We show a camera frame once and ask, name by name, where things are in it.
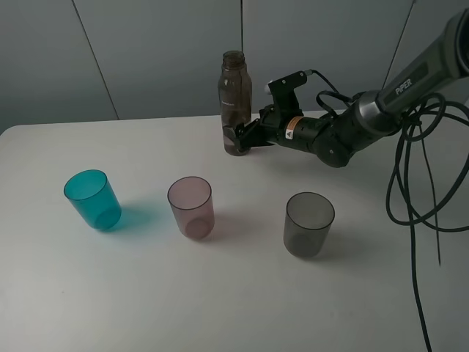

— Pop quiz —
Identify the pink transparent plastic cup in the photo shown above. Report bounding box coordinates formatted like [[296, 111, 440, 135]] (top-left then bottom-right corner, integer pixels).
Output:
[[167, 176, 215, 241]]

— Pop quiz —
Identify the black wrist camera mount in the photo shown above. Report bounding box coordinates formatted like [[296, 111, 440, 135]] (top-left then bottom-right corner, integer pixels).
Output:
[[267, 70, 307, 117]]

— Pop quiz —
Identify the grey transparent plastic cup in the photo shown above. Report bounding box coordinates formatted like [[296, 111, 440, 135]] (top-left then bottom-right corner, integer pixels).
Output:
[[283, 192, 335, 259]]

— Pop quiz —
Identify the teal transparent plastic cup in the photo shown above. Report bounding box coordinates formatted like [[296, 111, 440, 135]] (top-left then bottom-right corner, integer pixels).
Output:
[[64, 169, 122, 231]]

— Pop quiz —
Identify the smoky transparent water bottle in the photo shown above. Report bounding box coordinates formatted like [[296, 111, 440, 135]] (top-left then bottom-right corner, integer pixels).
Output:
[[218, 51, 252, 156]]

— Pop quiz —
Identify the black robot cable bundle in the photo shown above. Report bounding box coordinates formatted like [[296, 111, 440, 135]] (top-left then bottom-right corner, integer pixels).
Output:
[[310, 68, 469, 352]]

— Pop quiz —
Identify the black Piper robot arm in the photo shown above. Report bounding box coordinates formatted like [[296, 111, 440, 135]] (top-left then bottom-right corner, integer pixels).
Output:
[[223, 10, 468, 168]]

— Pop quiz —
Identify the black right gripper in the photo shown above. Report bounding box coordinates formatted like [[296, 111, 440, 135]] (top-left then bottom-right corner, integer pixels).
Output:
[[223, 105, 322, 151]]

